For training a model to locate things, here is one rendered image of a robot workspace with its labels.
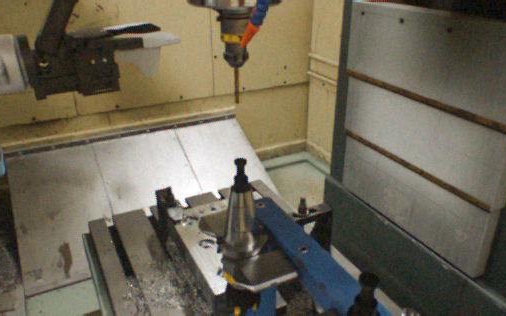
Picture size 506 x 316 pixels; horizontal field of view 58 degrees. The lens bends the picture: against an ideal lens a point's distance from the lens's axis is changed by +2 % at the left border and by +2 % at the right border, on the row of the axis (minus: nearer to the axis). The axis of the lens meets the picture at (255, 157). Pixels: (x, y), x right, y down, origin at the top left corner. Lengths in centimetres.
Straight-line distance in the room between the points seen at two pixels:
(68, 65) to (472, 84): 70
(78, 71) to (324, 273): 42
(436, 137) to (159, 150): 110
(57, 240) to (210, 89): 82
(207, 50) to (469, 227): 121
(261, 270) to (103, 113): 137
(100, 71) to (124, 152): 112
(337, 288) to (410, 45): 68
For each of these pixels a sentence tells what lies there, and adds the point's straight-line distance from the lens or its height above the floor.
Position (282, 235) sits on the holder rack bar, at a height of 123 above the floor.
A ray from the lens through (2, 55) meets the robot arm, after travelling 68.
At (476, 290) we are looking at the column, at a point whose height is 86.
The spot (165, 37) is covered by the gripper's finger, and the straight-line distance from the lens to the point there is 67.
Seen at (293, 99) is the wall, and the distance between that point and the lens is 211.
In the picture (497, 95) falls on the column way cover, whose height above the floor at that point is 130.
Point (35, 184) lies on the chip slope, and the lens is 174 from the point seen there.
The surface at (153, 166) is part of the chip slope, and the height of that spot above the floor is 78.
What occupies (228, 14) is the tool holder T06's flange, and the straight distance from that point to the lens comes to 74.
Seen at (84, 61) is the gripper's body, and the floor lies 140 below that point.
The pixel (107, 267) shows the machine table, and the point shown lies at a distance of 108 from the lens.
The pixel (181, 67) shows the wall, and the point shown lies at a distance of 184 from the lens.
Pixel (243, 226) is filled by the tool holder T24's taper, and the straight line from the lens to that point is 53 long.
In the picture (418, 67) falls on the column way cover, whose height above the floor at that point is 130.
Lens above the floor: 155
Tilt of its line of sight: 26 degrees down
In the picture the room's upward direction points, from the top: straight up
